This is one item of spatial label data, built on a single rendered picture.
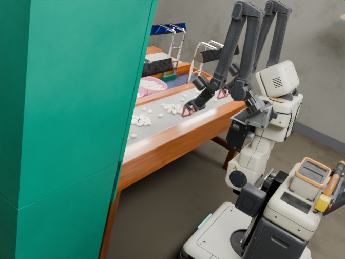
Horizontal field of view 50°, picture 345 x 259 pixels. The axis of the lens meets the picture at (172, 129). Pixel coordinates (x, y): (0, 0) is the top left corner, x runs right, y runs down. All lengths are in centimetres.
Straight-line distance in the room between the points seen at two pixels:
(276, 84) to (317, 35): 284
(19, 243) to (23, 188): 27
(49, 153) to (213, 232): 132
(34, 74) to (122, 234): 163
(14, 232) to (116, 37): 81
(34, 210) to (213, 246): 117
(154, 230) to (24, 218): 133
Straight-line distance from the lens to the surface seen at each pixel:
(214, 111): 271
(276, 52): 218
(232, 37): 179
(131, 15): 140
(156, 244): 260
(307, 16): 470
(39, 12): 113
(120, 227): 264
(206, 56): 277
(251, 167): 205
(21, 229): 155
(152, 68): 225
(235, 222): 254
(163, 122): 240
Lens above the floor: 183
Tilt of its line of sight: 28 degrees down
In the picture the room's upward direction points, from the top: 16 degrees clockwise
